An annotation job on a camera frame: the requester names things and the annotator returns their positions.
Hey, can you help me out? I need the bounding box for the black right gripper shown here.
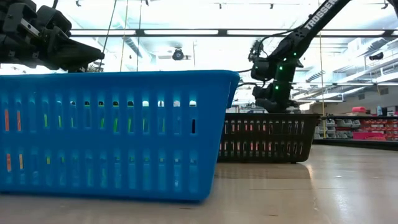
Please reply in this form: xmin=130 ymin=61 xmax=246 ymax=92
xmin=252 ymin=84 xmax=301 ymax=114

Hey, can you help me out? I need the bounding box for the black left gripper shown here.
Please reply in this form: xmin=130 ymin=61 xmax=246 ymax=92
xmin=0 ymin=0 xmax=106 ymax=73

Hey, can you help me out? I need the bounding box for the small black plastic basket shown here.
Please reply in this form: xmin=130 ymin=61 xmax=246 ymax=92
xmin=217 ymin=112 xmax=321 ymax=164

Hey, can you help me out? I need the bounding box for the small blue plastic basket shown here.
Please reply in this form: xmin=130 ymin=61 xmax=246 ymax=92
xmin=0 ymin=70 xmax=241 ymax=202

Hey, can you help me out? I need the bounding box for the shelf with red bins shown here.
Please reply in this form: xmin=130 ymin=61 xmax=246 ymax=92
xmin=313 ymin=113 xmax=398 ymax=152

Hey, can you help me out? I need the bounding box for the round black ceiling fixture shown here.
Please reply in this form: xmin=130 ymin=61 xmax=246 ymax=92
xmin=172 ymin=47 xmax=185 ymax=62

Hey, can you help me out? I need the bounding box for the black ceiling camera fixture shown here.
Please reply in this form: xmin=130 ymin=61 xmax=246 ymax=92
xmin=248 ymin=39 xmax=265 ymax=62

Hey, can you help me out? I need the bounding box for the black hanging cable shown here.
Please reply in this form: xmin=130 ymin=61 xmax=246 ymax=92
xmin=101 ymin=0 xmax=118 ymax=55

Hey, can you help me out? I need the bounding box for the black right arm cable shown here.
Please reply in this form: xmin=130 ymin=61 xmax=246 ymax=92
xmin=236 ymin=29 xmax=296 ymax=88

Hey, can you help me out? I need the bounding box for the tan hanging cord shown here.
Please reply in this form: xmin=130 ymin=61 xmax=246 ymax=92
xmin=119 ymin=0 xmax=129 ymax=72

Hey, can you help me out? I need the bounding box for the black overhead frame bar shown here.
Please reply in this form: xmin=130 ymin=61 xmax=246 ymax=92
xmin=70 ymin=29 xmax=398 ymax=39

